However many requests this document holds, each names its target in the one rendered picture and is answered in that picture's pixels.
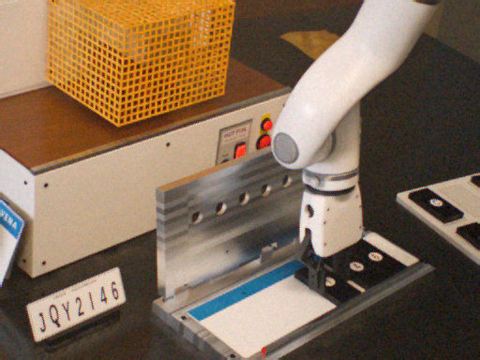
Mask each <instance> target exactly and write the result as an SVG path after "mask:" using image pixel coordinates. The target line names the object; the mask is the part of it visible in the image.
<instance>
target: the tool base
mask: <svg viewBox="0 0 480 360"><path fill-rule="evenodd" d="M300 245H301V242H298V243H297V244H295V245H293V240H292V241H288V242H287V243H285V244H283V245H281V246H277V247H275V246H271V247H269V246H267V247H264V248H263V249H262V255H258V256H256V257H254V258H253V259H251V260H248V261H245V262H243V263H241V264H239V271H237V272H235V273H234V274H232V275H228V276H226V277H225V278H223V279H220V280H218V281H215V282H214V283H212V284H209V283H208V282H210V278H209V279H206V280H205V281H203V282H201V283H199V284H196V285H194V286H192V287H191V286H190V285H187V286H185V285H182V286H181V287H178V288H176V289H175V294H174V295H172V296H171V297H169V298H163V297H161V298H158V299H157V300H155V301H153V304H152V312H153V313H156V314H157V316H158V317H159V318H161V320H163V321H164V322H165V323H167V324H168V325H169V326H171V327H172V328H173V329H175V330H176V332H179V333H180V334H181V336H183V337H185V338H186V339H187V340H188V341H189V342H191V343H192V344H193V345H195V346H196V347H197V348H199V349H200V350H201V352H204V353H205V354H206V355H207V356H209V357H210V358H211V359H212V360H295V359H297V357H299V356H302V355H303V354H305V353H307V352H310V351H311V350H312V349H314V348H316V346H320V345H321V344H322V343H324V342H325V341H327V340H329V339H331V338H332V337H335V336H336V335H338V334H340V332H344V331H345V330H346V329H348V328H350V327H352V326H354V325H355V324H356V323H359V322H361V321H363V320H364V319H365V318H368V317H369V316H370V315H372V314H373V313H374V312H378V311H379V310H380V309H382V308H385V307H387V306H388V305H389V304H391V303H393V302H395V301H397V300H398V299H399V298H401V297H402V296H404V295H406V294H407V293H410V292H412V291H413V290H415V289H417V288H419V287H420V286H422V285H423V284H426V283H427V282H429V281H430V280H432V278H433V275H434V272H435V268H434V267H432V266H431V265H430V264H424V265H423V266H422V267H421V268H419V269H417V270H415V271H413V272H412V273H410V274H408V275H407V276H405V277H403V278H402V279H398V280H397V281H396V282H394V283H393V284H390V285H388V286H387V287H385V288H384V289H381V290H379V291H378V292H376V293H374V294H372V295H371V296H370V297H368V298H365V299H364V300H362V301H360V302H359V303H356V304H354V306H352V307H348V308H347V309H345V310H344V311H342V312H341V313H339V314H337V315H336V316H335V317H333V318H330V319H329V320H327V321H325V322H322V323H321V324H319V325H317V326H316V327H313V328H311V329H310V330H309V331H307V332H305V333H304V334H302V335H301V336H299V337H296V338H294V339H292V341H288V342H287V343H285V344H284V345H282V346H279V347H278V348H277V349H275V350H273V351H272V352H269V353H268V354H267V355H264V354H263V353H262V351H260V352H257V353H255V354H253V355H252V356H250V357H249V358H244V357H243V356H240V355H239V353H237V352H235V351H234V350H233V349H232V348H230V347H229V346H228V345H226V344H225V343H224V342H222V341H221V340H220V339H219V338H218V337H215V335H214V334H212V333H211V332H209V331H208V330H207V329H206V328H205V327H203V326H201V324H200V323H199V322H196V321H195V320H194V319H193V318H190V316H189V315H187V314H186V311H187V310H189V309H191V308H195V307H196V306H198V305H199V304H202V303H204V302H205V301H207V300H209V299H210V298H215V297H216V296H218V295H220V294H221V293H225V292H226V291H228V290H229V289H233V288H234V287H236V286H238V285H239V284H244V283H245V282H247V281H249V280H250V279H254V278H255V277H257V276H258V275H262V274H263V273H265V272H268V271H269V270H273V269H274V268H276V267H278V266H279V265H281V264H284V263H286V262H287V261H289V260H293V259H295V255H296V253H297V250H298V249H299V247H300ZM182 316H185V317H186V319H185V320H182V319H181V317H182ZM231 354H234V355H235V357H234V358H231V357H230V355H231Z"/></svg>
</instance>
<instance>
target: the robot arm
mask: <svg viewBox="0 0 480 360"><path fill-rule="evenodd" d="M441 1H442V0H365V1H364V4H363V6H361V8H360V10H359V12H358V14H357V15H356V17H355V19H354V22H353V24H352V25H351V26H350V29H349V30H348V31H347V32H346V33H345V34H344V35H343V36H342V37H341V38H340V39H339V40H338V41H336V43H335V44H333V45H332V46H331V47H330V48H329V49H327V50H326V52H325V53H323V54H322V55H321V57H320V58H318V59H317V60H316V62H315V63H313V64H312V65H311V67H310V68H309V69H308V70H307V72H306V73H305V74H304V75H303V77H302V78H301V80H300V81H299V82H298V83H297V85H296V86H295V87H294V89H293V90H292V93H291V95H290V96H289V98H288V99H287V102H286V104H285V106H284V107H283V109H282V112H281V114H280V116H279V117H278V119H277V123H276V125H275V127H274V130H273V136H272V142H271V144H272V150H273V155H274V157H275V159H276V160H277V162H278V163H279V164H282V166H283V167H286V168H288V169H302V181H303V183H306V189H305V191H304V195H303V200H302V212H301V221H300V242H301V245H300V247H299V249H298V250H297V253H296V255H295V259H296V260H298V261H300V262H302V264H305V265H306V267H307V268H308V287H309V288H310V289H311V290H312V291H314V292H316V293H321V294H325V289H326V271H325V270H323V268H324V264H325V260H326V257H327V256H329V255H333V270H332V273H334V274H335V275H337V276H339V277H340V278H341V279H344V280H345V281H346V282H347V281H349V280H350V258H351V256H352V255H353V247H354V245H355V243H356V242H357V241H359V239H360V238H361V236H362V231H363V228H362V207H361V199H360V193H359V186H358V177H359V105H360V99H361V98H362V97H364V96H365V95H366V94H367V93H368V92H369V91H371V90H372V89H373V88H374V87H376V86H377V85H378V84H379V83H381V82H382V81H383V80H384V79H385V78H388V76H389V75H391V74H392V73H393V72H394V71H396V70H397V69H398V68H399V66H400V65H401V64H402V63H403V61H404V60H405V59H406V58H407V57H408V54H409V53H410V52H411V50H412V49H413V46H414V44H416V42H417V39H419V37H420V36H421V35H422V32H423V30H424V29H425V28H426V26H427V24H428V22H429V20H431V16H432V15H433V14H434V12H435V11H436V9H437V7H438V6H439V5H440V3H441ZM336 253H337V254H336ZM315 255H319V259H318V262H316V260H314V256H315Z"/></svg>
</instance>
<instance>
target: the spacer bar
mask: <svg viewBox="0 0 480 360"><path fill-rule="evenodd" d="M363 239H365V241H369V243H370V244H371V245H373V246H375V247H377V248H379V249H380V250H383V251H384V252H385V253H387V254H388V255H391V256H392V257H393V258H395V259H396V260H399V261H400V262H402V263H403V264H406V265H408V266H410V265H412V264H414V263H417V262H418V260H417V259H416V258H414V257H413V255H409V254H408V253H407V252H405V251H404V250H401V249H400V248H398V247H397V246H394V245H393V244H391V243H390V242H388V241H386V240H384V239H383V238H382V237H380V236H379V235H377V234H375V233H372V234H370V235H369V236H365V237H364V238H363Z"/></svg>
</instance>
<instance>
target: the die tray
mask: <svg viewBox="0 0 480 360"><path fill-rule="evenodd" d="M478 174H480V173H475V174H472V175H469V176H465V177H462V178H456V179H453V180H450V181H446V182H443V183H437V184H434V185H431V186H427V187H425V188H430V189H431V190H432V191H433V192H436V194H438V195H439V196H441V198H444V199H446V201H447V202H449V203H451V204H453V205H454V206H455V207H457V208H458V209H459V210H460V211H461V212H464V217H463V218H461V219H459V220H456V221H451V222H448V223H446V224H443V223H442V222H440V221H439V220H438V219H436V218H435V217H433V216H432V215H431V214H430V213H429V212H427V211H425V210H424V209H423V208H422V207H419V206H418V205H417V204H416V203H415V202H413V201H411V200H410V199H408V194H409V192H414V191H416V190H418V189H422V188H423V187H419V188H416V189H413V190H409V191H406V192H399V193H398V194H397V202H398V203H400V204H402V205H403V207H406V208H407V209H408V210H409V211H410V212H412V213H413V214H414V215H415V216H417V217H418V218H420V219H421V220H422V221H424V222H425V223H426V224H427V225H428V226H430V227H431V229H432V230H434V231H436V232H437V233H438V234H440V235H441V236H442V237H444V238H445V240H447V241H449V242H450V243H451V244H452V245H453V246H456V248H458V249H459V250H461V251H462V252H463V253H464V254H465V255H467V256H469V257H470V259H471V260H474V261H475V262H476V263H477V264H479V265H480V251H479V250H477V249H476V248H475V247H474V246H472V245H470V243H469V242H468V241H465V239H463V238H462V237H461V236H460V235H458V234H457V233H456V229H457V227H458V226H464V225H467V224H470V223H473V222H475V221H477V222H478V223H479V224H480V188H479V187H477V186H475V185H474V183H471V182H470V179H471V177H472V176H475V175H478Z"/></svg>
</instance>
